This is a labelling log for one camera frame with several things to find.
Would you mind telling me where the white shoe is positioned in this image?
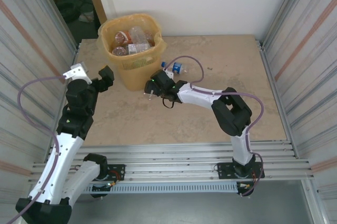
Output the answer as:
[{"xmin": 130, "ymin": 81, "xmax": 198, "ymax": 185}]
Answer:
[{"xmin": 78, "ymin": 11, "xmax": 94, "ymax": 22}]

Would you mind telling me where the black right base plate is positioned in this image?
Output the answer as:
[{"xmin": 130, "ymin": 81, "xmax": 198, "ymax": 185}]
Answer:
[{"xmin": 216, "ymin": 162, "xmax": 265, "ymax": 180}]

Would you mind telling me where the translucent yellow bin liner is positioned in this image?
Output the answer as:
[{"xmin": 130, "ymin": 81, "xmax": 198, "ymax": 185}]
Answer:
[{"xmin": 97, "ymin": 13, "xmax": 168, "ymax": 63}]

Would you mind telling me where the thin black cable loop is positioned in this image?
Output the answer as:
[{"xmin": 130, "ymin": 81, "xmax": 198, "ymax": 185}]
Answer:
[{"xmin": 162, "ymin": 97, "xmax": 176, "ymax": 109}]

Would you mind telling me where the black round object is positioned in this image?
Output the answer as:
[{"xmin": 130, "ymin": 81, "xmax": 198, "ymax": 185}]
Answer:
[{"xmin": 59, "ymin": 2, "xmax": 80, "ymax": 21}]

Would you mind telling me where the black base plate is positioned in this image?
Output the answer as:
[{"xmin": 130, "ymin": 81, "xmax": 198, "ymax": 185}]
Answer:
[
  {"xmin": 104, "ymin": 164, "xmax": 126, "ymax": 182},
  {"xmin": 216, "ymin": 162, "xmax": 265, "ymax": 180}
]

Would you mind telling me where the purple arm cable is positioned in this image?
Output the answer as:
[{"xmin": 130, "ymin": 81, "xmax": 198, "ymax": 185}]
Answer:
[
  {"xmin": 0, "ymin": 75, "xmax": 66, "ymax": 224},
  {"xmin": 165, "ymin": 55, "xmax": 265, "ymax": 197}
]

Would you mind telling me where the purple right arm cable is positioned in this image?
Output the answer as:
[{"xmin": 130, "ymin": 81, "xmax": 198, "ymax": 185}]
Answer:
[{"xmin": 165, "ymin": 55, "xmax": 265, "ymax": 197}]

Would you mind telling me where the aluminium rail frame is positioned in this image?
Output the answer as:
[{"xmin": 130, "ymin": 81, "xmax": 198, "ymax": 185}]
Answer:
[{"xmin": 28, "ymin": 141, "xmax": 316, "ymax": 182}]

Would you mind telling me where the white slotted cable duct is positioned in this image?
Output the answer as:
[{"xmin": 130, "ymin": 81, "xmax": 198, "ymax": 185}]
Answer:
[{"xmin": 84, "ymin": 183, "xmax": 239, "ymax": 195}]

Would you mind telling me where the yellow plastic waste bin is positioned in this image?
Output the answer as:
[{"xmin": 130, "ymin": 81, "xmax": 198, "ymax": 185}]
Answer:
[{"xmin": 101, "ymin": 15, "xmax": 164, "ymax": 92}]

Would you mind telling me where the red base power wire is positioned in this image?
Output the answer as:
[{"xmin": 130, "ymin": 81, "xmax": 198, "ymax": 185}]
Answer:
[
  {"xmin": 108, "ymin": 170, "xmax": 124, "ymax": 182},
  {"xmin": 250, "ymin": 173, "xmax": 262, "ymax": 187}
]

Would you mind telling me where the clear unlabelled bottle white cap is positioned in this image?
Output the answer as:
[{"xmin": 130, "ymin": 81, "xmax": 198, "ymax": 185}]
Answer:
[{"xmin": 128, "ymin": 25, "xmax": 148, "ymax": 45}]

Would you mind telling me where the small water bottle blue cap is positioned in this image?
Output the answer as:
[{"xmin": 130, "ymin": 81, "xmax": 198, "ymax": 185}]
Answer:
[{"xmin": 143, "ymin": 87, "xmax": 160, "ymax": 101}]

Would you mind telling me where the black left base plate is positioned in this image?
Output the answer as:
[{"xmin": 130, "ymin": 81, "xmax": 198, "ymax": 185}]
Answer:
[{"xmin": 104, "ymin": 164, "xmax": 126, "ymax": 182}]

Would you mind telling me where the Pepsi bottle blue cap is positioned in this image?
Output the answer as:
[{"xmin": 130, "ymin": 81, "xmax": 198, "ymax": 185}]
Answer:
[{"xmin": 161, "ymin": 60, "xmax": 189, "ymax": 75}]

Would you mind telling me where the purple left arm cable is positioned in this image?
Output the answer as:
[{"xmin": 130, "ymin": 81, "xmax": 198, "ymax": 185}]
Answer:
[{"xmin": 0, "ymin": 75, "xmax": 66, "ymax": 224}]

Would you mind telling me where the clear bottle white barcode label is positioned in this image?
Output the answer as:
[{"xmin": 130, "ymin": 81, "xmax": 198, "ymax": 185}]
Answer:
[{"xmin": 126, "ymin": 44, "xmax": 151, "ymax": 55}]

